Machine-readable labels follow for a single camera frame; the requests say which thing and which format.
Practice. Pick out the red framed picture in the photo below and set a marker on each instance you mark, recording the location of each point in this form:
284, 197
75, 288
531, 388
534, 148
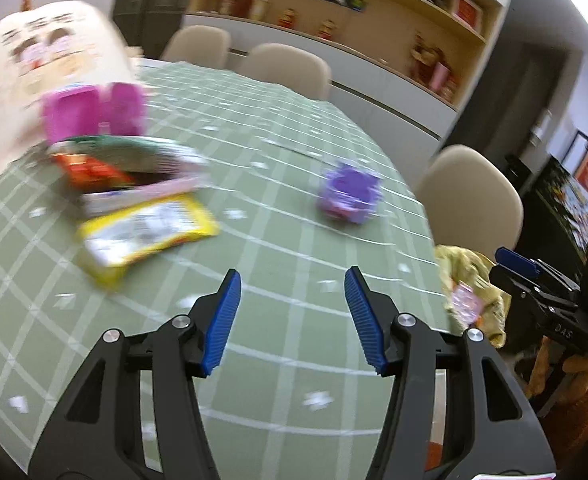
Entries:
467, 9

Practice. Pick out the dark grey tall cabinet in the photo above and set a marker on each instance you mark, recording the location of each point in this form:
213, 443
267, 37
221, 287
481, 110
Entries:
149, 5

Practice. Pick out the person's right forearm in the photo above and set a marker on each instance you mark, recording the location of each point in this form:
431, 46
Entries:
581, 420

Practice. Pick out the person's right hand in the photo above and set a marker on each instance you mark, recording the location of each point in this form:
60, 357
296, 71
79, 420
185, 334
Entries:
581, 367

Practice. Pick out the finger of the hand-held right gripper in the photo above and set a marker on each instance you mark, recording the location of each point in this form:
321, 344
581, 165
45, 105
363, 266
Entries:
528, 285
516, 259

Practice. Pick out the wooden wall shelf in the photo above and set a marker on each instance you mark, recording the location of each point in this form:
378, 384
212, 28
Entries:
373, 15

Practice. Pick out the pink cup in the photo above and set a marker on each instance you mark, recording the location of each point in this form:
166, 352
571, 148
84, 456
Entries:
439, 77

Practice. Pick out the beige cup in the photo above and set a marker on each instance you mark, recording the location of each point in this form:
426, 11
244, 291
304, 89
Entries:
258, 8

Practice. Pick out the beige chair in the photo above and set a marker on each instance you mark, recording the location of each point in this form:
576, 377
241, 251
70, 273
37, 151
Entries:
286, 67
196, 45
468, 195

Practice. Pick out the white sideboard cabinet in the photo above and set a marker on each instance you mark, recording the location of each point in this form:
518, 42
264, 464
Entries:
373, 95

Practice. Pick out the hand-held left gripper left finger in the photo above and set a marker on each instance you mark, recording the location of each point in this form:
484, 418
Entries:
221, 320

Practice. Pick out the small red figurine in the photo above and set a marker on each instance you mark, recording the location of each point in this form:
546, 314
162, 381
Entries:
287, 18
327, 30

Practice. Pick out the pink white wrapper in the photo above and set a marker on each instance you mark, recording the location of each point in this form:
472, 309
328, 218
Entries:
466, 302

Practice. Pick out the yellow white snack packet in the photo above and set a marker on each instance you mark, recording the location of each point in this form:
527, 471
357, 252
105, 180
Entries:
174, 220

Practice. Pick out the green checked tablecloth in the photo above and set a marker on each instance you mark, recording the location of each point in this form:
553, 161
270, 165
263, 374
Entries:
274, 160

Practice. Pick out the red snack packet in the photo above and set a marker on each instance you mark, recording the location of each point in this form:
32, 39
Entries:
89, 172

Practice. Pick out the green silver snack packet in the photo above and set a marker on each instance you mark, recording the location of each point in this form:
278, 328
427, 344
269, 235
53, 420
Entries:
139, 152

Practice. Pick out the purple crumpled carton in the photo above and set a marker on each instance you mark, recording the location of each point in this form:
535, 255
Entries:
346, 195

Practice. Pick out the pink box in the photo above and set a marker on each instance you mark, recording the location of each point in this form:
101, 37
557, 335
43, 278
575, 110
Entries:
119, 110

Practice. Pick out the white printed bag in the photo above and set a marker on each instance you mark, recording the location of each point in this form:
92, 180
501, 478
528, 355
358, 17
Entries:
24, 85

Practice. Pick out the pink white snack packet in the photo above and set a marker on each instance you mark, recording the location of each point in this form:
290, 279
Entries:
124, 197

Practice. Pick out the yellow plastic bag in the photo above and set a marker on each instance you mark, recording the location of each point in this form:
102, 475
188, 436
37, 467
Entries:
466, 265

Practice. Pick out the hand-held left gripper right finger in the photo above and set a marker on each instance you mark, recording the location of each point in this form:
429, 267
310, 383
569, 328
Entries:
363, 320

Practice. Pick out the dark display cabinet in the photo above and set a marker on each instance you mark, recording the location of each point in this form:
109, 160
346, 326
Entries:
563, 200

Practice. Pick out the large doll figurine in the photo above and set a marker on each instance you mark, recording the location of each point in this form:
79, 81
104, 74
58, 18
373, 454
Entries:
423, 57

